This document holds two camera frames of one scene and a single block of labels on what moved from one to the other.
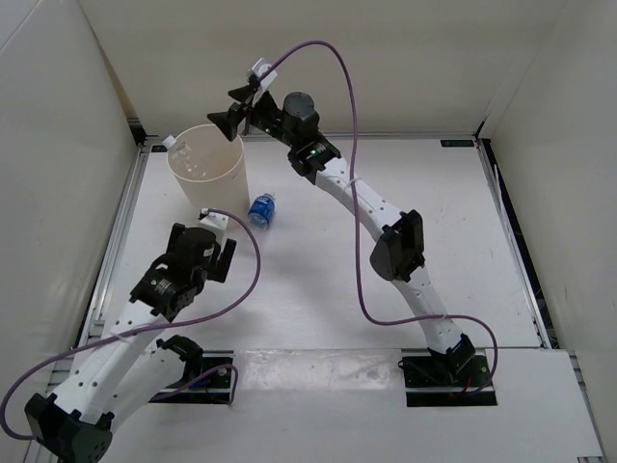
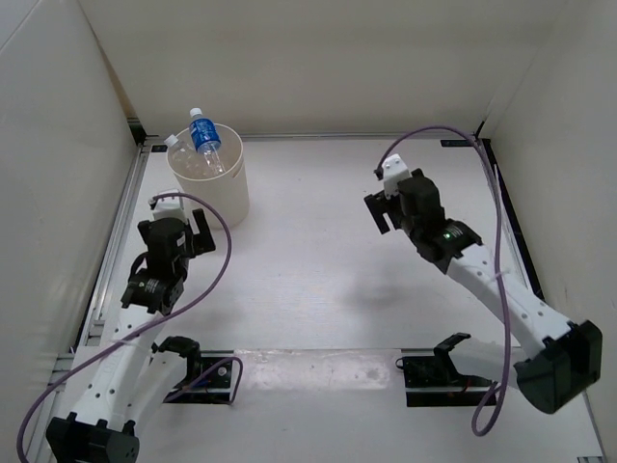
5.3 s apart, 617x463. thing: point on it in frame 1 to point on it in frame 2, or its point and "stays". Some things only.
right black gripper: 229,121 to 379,204
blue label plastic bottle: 261,210 to 205,139
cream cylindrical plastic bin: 209,172 stays
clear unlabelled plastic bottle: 183,155 stays
